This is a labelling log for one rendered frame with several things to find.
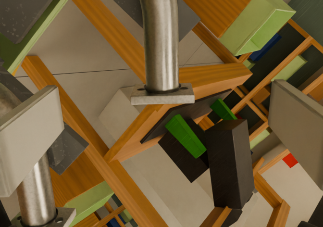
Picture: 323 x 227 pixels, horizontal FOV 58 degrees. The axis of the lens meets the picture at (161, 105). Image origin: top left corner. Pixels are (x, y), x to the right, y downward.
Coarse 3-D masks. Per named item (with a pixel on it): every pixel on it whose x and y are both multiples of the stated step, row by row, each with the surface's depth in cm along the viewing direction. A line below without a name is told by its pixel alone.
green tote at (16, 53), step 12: (60, 0) 38; (48, 12) 39; (36, 24) 39; (48, 24) 40; (0, 36) 42; (36, 36) 40; (0, 48) 42; (12, 48) 41; (24, 48) 40; (12, 60) 41; (12, 72) 42
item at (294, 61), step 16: (304, 32) 478; (304, 48) 482; (320, 48) 470; (288, 64) 501; (272, 80) 519; (320, 80) 473; (240, 96) 547; (256, 96) 540; (320, 96) 487; (256, 112) 537; (256, 144) 550; (272, 160) 531; (288, 160) 526; (256, 192) 564
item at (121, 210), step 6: (108, 204) 557; (108, 210) 554; (114, 210) 552; (120, 210) 560; (126, 210) 579; (108, 216) 534; (114, 216) 548; (120, 216) 559; (126, 216) 570; (102, 222) 518; (108, 222) 537; (114, 222) 541; (120, 222) 546; (126, 222) 572
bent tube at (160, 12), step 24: (144, 0) 23; (168, 0) 23; (144, 24) 24; (168, 24) 23; (144, 48) 25; (168, 48) 24; (168, 72) 25; (144, 96) 25; (168, 96) 25; (192, 96) 25
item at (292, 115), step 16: (272, 96) 17; (288, 96) 15; (304, 96) 14; (272, 112) 17; (288, 112) 15; (304, 112) 13; (320, 112) 12; (272, 128) 17; (288, 128) 15; (304, 128) 13; (320, 128) 12; (288, 144) 15; (304, 144) 13; (320, 144) 12; (304, 160) 13; (320, 160) 12; (320, 176) 12
